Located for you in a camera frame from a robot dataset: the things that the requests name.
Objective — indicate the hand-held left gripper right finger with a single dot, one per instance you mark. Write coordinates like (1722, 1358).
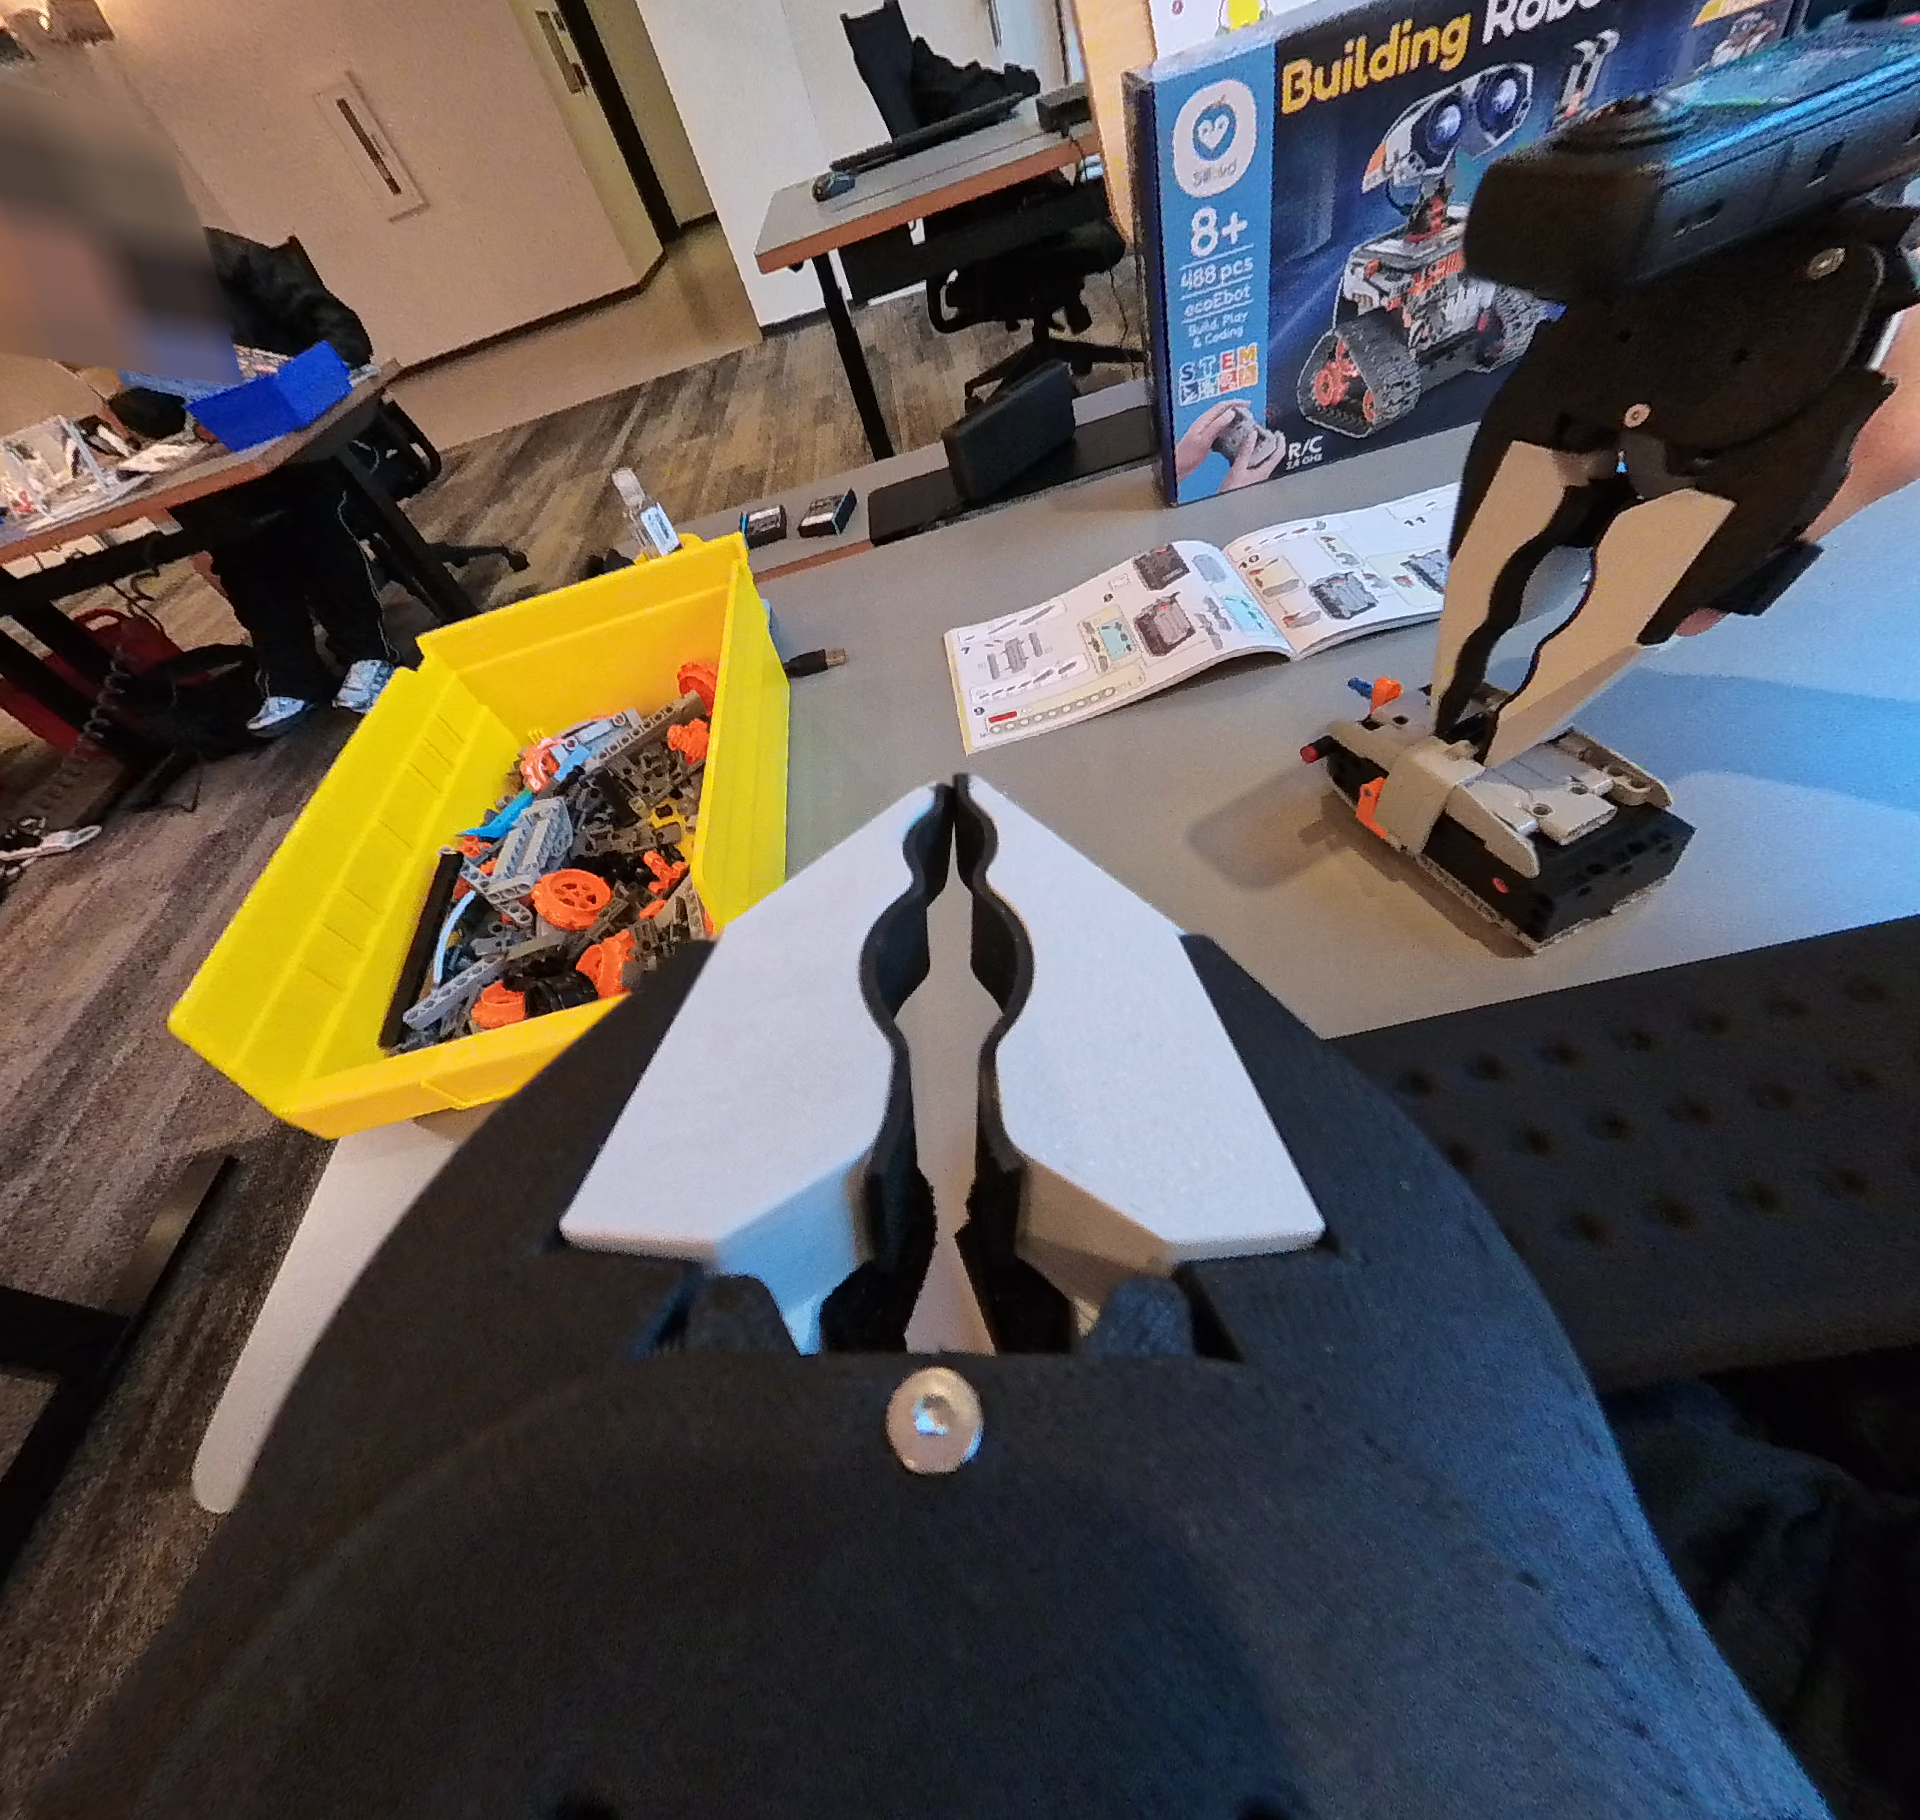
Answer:
(1170, 1116)

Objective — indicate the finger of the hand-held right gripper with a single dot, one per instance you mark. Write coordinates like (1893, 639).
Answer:
(1635, 576)
(1492, 532)

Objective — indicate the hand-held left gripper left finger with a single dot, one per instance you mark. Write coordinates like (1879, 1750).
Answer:
(719, 1099)

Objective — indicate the grey building block robot model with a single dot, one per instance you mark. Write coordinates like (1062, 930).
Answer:
(1559, 846)

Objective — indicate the grey desk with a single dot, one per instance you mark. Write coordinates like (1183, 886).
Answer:
(1170, 800)

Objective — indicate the brown side desk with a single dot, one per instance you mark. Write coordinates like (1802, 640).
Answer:
(900, 199)

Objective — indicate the person's right hand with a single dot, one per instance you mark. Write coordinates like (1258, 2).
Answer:
(1893, 448)

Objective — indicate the pile of building block pieces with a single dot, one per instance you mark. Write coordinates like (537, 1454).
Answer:
(570, 875)

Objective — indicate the blue robot kit box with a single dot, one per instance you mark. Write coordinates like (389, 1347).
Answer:
(1321, 276)

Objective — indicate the open instruction manual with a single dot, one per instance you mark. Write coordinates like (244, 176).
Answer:
(1140, 621)

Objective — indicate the yellow plastic bin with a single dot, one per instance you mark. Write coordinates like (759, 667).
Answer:
(330, 921)

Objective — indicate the black usb plug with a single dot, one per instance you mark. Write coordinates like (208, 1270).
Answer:
(818, 663)

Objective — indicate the black case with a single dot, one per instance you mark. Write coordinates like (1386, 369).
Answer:
(1008, 428)

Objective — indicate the black perforated board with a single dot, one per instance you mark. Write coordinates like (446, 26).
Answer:
(1680, 1130)

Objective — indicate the black office chair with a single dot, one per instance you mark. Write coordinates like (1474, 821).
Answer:
(989, 260)

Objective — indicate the small black device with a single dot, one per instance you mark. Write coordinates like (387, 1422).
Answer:
(829, 513)
(765, 521)

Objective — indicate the small white device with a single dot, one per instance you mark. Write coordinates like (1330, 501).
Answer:
(646, 515)

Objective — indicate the black bag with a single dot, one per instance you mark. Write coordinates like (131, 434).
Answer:
(181, 703)

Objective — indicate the black keyboard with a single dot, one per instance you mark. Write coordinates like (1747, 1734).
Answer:
(931, 132)

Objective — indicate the blue storage bin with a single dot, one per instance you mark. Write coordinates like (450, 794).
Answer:
(278, 394)

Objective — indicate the brown work table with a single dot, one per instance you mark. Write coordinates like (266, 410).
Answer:
(150, 486)

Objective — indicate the clear plastic box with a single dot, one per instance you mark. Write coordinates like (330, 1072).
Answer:
(58, 458)

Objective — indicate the white wall plate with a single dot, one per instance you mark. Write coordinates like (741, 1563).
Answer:
(371, 148)

